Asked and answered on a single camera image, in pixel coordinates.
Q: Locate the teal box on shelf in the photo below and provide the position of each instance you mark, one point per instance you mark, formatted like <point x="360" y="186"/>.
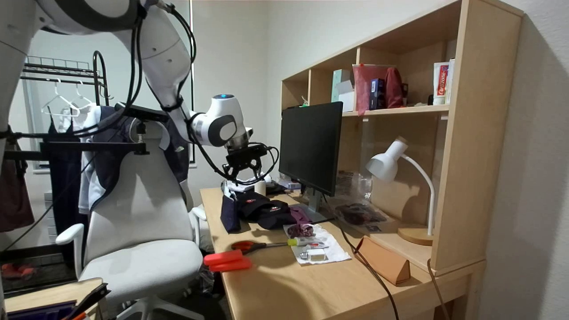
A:
<point x="342" y="89"/>

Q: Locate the wooden desk hutch shelf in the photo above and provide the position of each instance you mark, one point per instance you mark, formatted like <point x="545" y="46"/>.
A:
<point x="447" y="181"/>

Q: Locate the black computer monitor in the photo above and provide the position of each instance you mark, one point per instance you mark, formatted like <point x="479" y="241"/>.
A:
<point x="310" y="144"/>

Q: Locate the black tray with red item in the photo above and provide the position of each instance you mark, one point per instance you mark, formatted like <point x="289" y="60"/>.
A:
<point x="25" y="270"/>

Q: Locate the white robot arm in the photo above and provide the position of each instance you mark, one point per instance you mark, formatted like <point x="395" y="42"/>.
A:
<point x="157" y="57"/>

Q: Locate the black clothes rack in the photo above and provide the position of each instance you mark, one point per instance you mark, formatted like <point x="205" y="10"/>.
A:
<point x="63" y="149"/>

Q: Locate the white clutter pile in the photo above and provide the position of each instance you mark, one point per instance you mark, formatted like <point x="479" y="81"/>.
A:
<point x="264" y="186"/>

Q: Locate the black cap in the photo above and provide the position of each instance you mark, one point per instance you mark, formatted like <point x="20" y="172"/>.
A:
<point x="265" y="211"/>

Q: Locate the red plastic sheath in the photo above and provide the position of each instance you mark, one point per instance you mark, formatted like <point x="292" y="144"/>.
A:
<point x="228" y="261"/>

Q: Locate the white office chair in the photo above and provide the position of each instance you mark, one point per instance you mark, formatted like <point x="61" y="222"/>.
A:
<point x="139" y="240"/>

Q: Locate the navy dotted purse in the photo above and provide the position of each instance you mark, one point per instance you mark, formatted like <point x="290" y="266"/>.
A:
<point x="230" y="213"/>

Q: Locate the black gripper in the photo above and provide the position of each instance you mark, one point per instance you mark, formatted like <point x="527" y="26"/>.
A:
<point x="244" y="158"/>

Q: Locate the white red book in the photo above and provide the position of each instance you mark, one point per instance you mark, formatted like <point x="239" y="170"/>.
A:
<point x="443" y="76"/>

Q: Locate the red bag on shelf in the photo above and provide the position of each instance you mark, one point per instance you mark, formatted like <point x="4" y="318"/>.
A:
<point x="378" y="85"/>

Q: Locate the white paper with stickers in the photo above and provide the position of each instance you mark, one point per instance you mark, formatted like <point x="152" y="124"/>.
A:
<point x="313" y="245"/>

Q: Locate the brown cardboard wedge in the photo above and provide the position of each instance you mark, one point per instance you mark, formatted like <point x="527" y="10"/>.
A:
<point x="386" y="261"/>

